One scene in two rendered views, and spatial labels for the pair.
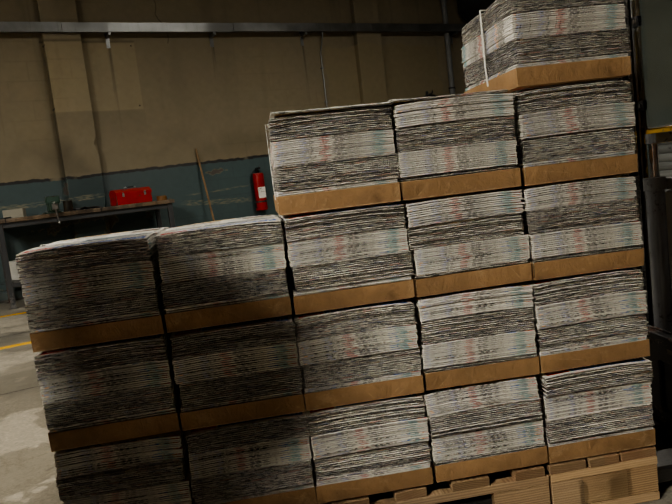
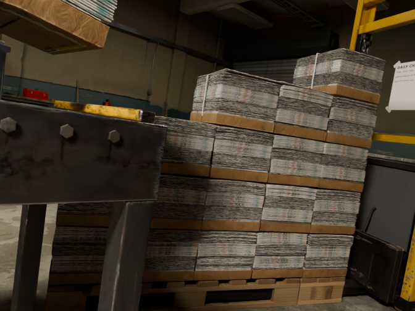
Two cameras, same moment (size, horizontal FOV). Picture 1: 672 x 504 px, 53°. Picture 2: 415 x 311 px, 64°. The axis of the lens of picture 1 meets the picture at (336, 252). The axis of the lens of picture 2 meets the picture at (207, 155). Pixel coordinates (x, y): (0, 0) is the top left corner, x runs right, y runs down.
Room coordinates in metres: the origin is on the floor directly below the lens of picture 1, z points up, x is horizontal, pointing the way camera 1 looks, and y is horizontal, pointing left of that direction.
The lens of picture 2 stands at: (0.16, 0.50, 0.80)
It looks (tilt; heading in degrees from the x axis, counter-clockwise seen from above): 4 degrees down; 345
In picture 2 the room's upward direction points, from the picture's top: 9 degrees clockwise
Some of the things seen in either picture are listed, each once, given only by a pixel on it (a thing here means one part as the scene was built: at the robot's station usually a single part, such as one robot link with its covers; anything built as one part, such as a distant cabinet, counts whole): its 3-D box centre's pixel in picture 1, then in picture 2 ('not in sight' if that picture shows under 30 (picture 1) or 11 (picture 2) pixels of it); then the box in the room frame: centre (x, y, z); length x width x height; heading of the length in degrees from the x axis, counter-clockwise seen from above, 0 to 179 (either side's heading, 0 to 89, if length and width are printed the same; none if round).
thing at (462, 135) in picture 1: (436, 151); (282, 113); (1.76, -0.29, 0.95); 0.38 x 0.29 x 0.23; 6
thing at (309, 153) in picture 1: (327, 163); (231, 104); (1.73, -0.01, 0.95); 0.38 x 0.29 x 0.23; 6
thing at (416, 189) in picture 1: (440, 184); (280, 130); (1.76, -0.29, 0.86); 0.38 x 0.29 x 0.04; 6
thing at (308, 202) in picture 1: (331, 197); (228, 121); (1.73, 0.00, 0.86); 0.38 x 0.29 x 0.04; 6
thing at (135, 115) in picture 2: not in sight; (94, 109); (0.92, 0.56, 0.81); 0.43 x 0.03 x 0.02; 28
